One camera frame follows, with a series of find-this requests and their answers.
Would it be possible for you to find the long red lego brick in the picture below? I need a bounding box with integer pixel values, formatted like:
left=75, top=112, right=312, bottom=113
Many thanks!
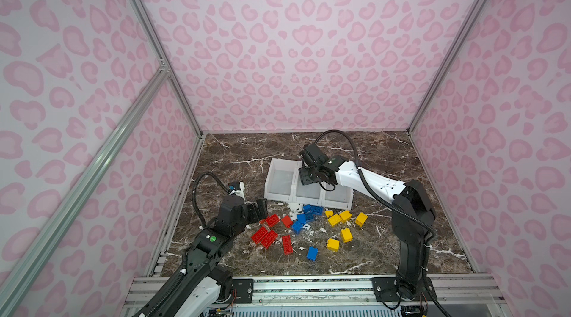
left=260, top=230, right=278, bottom=249
left=282, top=235, right=293, bottom=255
left=251, top=226, right=269, bottom=244

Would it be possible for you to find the red lego brick square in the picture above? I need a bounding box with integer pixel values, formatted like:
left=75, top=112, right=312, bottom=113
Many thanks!
left=281, top=215, right=294, bottom=229

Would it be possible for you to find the blue lego brick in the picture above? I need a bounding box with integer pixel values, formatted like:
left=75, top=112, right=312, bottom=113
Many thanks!
left=306, top=247, right=318, bottom=261
left=303, top=204, right=324, bottom=216
left=291, top=220, right=303, bottom=235
left=297, top=212, right=314, bottom=225

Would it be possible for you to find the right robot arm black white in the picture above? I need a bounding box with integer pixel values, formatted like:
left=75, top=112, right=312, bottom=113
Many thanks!
left=299, top=143, right=436, bottom=301

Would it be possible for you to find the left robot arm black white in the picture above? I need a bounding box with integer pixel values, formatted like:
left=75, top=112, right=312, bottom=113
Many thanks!
left=134, top=191, right=268, bottom=316

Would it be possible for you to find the white three-compartment bin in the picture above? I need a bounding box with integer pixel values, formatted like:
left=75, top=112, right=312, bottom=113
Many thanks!
left=264, top=158, right=354, bottom=211

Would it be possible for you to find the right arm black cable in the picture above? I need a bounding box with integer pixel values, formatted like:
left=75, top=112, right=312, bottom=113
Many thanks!
left=313, top=129, right=440, bottom=247

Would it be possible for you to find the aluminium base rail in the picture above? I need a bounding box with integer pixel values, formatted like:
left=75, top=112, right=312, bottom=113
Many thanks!
left=120, top=273, right=509, bottom=317

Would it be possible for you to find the aluminium frame strut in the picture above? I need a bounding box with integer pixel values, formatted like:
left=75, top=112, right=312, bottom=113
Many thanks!
left=1, top=69, right=169, bottom=310

